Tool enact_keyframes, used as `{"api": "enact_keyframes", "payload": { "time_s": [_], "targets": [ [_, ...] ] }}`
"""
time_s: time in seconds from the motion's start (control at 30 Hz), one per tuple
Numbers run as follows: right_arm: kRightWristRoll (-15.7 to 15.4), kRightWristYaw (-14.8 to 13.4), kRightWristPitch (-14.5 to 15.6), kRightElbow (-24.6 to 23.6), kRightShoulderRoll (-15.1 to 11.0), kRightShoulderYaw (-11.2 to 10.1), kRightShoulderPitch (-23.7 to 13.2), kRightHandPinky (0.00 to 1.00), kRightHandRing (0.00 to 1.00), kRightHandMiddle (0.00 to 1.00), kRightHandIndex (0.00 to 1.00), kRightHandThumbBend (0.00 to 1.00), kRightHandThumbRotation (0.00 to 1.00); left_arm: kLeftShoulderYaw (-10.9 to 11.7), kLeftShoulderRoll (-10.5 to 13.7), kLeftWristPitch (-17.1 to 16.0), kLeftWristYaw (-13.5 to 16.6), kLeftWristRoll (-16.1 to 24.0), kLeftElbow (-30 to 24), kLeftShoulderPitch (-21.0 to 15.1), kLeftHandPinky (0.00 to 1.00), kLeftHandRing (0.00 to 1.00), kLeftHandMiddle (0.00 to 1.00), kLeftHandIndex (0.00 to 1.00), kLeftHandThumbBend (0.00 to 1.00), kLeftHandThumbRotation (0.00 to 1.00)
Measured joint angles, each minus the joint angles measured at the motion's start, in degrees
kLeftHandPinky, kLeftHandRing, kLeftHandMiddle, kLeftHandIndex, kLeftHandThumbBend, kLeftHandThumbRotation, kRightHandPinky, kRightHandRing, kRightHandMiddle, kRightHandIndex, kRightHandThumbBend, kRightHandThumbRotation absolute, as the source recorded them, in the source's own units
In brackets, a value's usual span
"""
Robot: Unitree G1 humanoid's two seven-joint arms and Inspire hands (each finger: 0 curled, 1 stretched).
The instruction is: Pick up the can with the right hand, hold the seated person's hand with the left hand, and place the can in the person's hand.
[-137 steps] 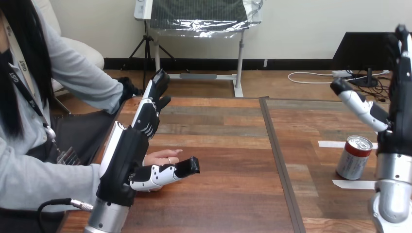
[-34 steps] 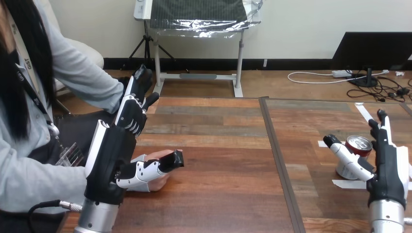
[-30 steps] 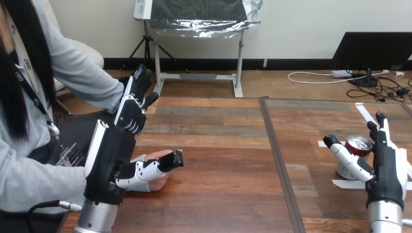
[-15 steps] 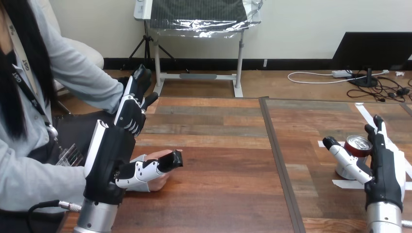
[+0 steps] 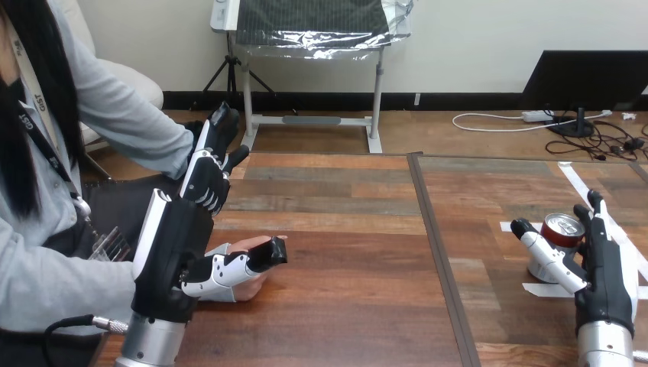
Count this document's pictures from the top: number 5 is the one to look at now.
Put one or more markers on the white cushioned chair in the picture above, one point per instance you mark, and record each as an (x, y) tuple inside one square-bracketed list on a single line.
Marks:
[(136, 83)]

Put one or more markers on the dark screen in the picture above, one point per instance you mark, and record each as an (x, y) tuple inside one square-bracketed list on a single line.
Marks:
[(587, 76)]

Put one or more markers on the white power strip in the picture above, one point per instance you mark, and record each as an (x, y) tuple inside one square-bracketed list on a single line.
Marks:
[(536, 116)]

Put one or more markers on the foil sheet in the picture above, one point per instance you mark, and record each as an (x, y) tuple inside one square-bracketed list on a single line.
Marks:
[(324, 40)]

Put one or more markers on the black tripod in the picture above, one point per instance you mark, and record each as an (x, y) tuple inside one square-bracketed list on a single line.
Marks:
[(230, 66)]

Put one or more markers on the white desk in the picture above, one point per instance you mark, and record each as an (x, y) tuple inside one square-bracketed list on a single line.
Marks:
[(311, 120)]

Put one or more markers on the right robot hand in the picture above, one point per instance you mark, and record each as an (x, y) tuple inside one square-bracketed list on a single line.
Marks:
[(605, 283)]

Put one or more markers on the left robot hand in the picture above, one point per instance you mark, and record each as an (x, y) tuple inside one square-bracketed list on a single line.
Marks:
[(169, 248)]

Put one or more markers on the person's forearm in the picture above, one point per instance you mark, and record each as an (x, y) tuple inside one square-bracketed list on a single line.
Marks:
[(152, 134), (60, 286)]

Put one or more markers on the person's body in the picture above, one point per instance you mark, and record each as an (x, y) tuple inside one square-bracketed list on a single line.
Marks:
[(35, 126)]

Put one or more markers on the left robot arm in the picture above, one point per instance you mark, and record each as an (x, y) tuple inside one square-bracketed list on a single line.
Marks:
[(152, 342)]

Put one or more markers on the red and white drink can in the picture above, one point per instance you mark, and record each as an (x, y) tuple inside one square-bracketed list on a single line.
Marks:
[(561, 229)]

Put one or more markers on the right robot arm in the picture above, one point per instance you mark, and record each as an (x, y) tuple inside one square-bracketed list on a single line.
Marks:
[(606, 347)]

